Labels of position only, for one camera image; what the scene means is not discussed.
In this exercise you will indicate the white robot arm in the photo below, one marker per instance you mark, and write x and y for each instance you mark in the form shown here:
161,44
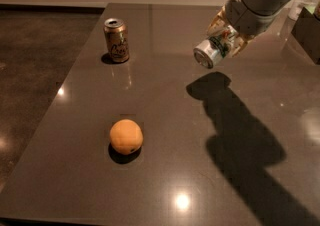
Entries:
263,7

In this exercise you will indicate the gold LaCroix can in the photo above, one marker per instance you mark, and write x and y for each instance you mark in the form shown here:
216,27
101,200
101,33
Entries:
116,36

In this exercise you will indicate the dark box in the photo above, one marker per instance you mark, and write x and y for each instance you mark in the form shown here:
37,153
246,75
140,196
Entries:
306,31

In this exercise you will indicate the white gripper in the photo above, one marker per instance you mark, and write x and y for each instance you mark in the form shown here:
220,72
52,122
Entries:
250,16

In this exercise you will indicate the green white 7up can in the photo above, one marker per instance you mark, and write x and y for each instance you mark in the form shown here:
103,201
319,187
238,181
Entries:
212,50

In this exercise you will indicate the clear plastic bottle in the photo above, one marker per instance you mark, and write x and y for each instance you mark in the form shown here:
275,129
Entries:
298,5

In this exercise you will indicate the orange fruit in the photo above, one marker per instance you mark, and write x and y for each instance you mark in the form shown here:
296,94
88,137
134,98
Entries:
126,136

